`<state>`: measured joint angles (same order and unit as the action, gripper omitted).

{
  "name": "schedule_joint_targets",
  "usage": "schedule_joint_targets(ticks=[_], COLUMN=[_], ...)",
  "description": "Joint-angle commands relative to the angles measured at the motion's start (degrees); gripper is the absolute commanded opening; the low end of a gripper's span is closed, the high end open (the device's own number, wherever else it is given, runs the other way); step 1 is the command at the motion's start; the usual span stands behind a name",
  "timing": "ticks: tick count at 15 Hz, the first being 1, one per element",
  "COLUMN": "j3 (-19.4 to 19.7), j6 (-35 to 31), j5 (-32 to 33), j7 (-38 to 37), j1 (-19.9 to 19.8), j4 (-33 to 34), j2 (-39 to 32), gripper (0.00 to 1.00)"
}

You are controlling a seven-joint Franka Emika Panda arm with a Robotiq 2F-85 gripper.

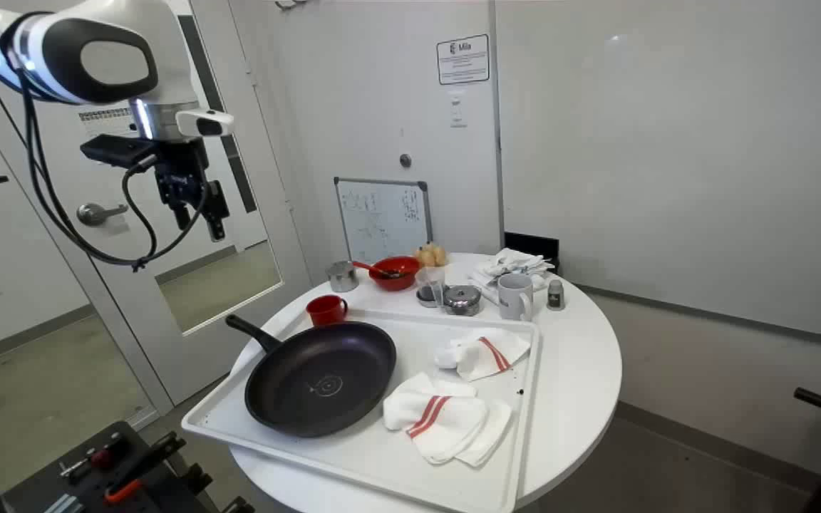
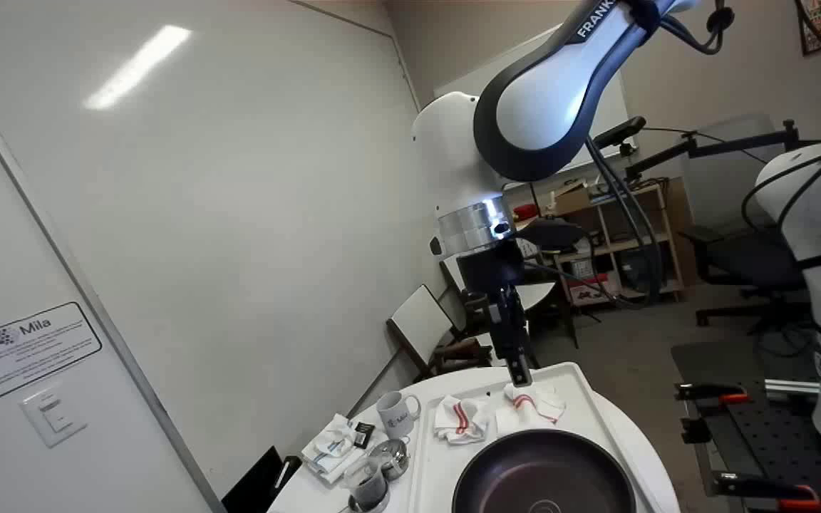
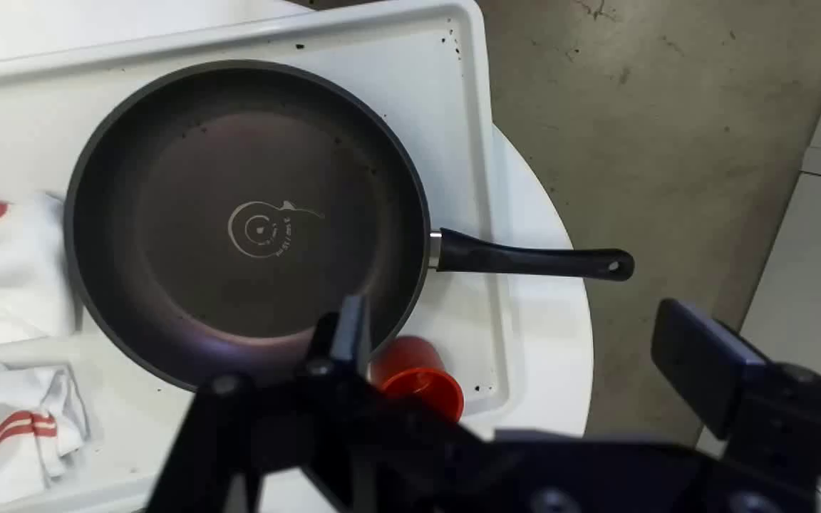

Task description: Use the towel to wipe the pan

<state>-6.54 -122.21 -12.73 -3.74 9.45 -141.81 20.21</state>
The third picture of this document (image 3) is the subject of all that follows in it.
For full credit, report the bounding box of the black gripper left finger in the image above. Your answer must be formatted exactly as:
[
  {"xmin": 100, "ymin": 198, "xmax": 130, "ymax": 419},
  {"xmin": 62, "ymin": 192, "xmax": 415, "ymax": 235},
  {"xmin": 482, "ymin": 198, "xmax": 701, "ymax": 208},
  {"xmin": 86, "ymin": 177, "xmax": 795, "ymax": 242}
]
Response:
[{"xmin": 143, "ymin": 295, "xmax": 491, "ymax": 513}]

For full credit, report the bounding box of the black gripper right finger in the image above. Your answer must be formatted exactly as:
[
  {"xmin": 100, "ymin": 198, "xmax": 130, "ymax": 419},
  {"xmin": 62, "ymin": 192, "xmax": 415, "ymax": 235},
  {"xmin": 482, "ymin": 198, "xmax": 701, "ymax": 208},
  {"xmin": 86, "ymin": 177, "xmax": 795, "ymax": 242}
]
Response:
[{"xmin": 649, "ymin": 296, "xmax": 821, "ymax": 513}]

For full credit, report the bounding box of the small white red-striped towel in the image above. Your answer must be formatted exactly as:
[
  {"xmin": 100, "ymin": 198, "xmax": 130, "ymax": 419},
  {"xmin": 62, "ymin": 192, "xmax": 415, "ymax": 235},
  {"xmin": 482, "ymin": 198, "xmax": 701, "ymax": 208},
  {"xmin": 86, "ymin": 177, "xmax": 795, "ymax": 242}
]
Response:
[{"xmin": 0, "ymin": 359, "xmax": 93, "ymax": 513}]

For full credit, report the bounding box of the black frying pan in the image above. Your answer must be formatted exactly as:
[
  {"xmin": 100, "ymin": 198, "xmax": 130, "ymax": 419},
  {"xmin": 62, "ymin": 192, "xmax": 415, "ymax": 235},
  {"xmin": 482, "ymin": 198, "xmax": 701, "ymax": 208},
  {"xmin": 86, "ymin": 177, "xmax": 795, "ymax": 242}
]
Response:
[{"xmin": 59, "ymin": 58, "xmax": 638, "ymax": 397}]

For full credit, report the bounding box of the large folded white red-striped towel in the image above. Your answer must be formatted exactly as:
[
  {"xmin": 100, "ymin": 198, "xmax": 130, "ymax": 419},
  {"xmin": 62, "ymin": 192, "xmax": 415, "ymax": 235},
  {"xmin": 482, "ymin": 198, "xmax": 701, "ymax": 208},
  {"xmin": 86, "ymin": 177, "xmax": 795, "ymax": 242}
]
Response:
[{"xmin": 0, "ymin": 177, "xmax": 82, "ymax": 357}]

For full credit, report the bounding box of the red plastic cup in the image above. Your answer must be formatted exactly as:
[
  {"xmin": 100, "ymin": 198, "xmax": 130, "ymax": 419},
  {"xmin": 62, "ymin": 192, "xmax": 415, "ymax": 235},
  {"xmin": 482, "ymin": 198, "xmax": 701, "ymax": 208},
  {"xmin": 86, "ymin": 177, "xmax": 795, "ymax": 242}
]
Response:
[{"xmin": 371, "ymin": 333, "xmax": 468, "ymax": 429}]

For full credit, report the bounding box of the grey cabinet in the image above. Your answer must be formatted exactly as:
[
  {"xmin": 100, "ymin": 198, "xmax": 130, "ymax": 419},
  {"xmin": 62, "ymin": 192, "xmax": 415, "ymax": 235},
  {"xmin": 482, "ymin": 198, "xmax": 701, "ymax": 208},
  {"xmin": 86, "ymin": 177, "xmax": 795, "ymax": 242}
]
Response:
[{"xmin": 738, "ymin": 0, "xmax": 821, "ymax": 386}]

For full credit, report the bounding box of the white plastic tray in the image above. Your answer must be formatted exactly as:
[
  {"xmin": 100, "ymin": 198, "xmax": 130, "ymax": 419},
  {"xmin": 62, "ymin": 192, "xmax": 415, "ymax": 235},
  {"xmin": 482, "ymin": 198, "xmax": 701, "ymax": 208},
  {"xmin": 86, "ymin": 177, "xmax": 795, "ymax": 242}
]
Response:
[{"xmin": 0, "ymin": 0, "xmax": 520, "ymax": 513}]

